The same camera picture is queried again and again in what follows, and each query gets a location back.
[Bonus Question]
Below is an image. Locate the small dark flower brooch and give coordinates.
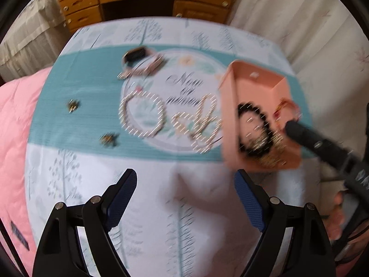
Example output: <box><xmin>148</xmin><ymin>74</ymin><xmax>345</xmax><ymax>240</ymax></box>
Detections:
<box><xmin>99</xmin><ymin>132</ymin><xmax>119</xmax><ymax>147</ymax></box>

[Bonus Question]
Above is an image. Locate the tree-print blue white tablecloth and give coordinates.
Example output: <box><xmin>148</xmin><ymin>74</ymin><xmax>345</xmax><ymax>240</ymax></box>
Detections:
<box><xmin>25</xmin><ymin>18</ymin><xmax>307</xmax><ymax>276</ymax></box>

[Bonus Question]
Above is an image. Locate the pink fleece sleeve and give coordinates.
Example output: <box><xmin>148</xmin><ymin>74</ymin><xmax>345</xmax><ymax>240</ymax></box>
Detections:
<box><xmin>321</xmin><ymin>190</ymin><xmax>368</xmax><ymax>276</ymax></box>

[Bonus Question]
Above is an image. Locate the black bead bracelet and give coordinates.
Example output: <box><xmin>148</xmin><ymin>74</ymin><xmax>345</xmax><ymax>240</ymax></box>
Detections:
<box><xmin>236</xmin><ymin>102</ymin><xmax>278</xmax><ymax>160</ymax></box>

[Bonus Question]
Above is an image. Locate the peach plastic tray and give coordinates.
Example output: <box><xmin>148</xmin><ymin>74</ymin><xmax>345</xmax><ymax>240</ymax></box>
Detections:
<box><xmin>220</xmin><ymin>60</ymin><xmax>301</xmax><ymax>172</ymax></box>

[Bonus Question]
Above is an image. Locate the pink strap smartwatch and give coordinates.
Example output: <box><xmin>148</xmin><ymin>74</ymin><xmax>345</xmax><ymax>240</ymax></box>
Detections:
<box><xmin>117</xmin><ymin>46</ymin><xmax>167</xmax><ymax>80</ymax></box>

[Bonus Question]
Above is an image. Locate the pink blanket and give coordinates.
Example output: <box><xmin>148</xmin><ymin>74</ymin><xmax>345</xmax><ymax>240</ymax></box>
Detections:
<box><xmin>0</xmin><ymin>67</ymin><xmax>51</xmax><ymax>275</ymax></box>

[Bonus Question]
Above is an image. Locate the cream floral curtain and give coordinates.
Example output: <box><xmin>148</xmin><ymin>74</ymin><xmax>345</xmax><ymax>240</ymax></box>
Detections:
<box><xmin>230</xmin><ymin>0</ymin><xmax>368</xmax><ymax>154</ymax></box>

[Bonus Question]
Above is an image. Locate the red cord bracelet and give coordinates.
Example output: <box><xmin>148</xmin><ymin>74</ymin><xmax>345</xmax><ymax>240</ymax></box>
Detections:
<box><xmin>273</xmin><ymin>97</ymin><xmax>303</xmax><ymax>123</ymax></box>

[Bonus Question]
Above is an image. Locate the small gold brooch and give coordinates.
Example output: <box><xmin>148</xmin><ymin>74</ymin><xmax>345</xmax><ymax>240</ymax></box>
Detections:
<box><xmin>68</xmin><ymin>99</ymin><xmax>80</xmax><ymax>113</ymax></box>

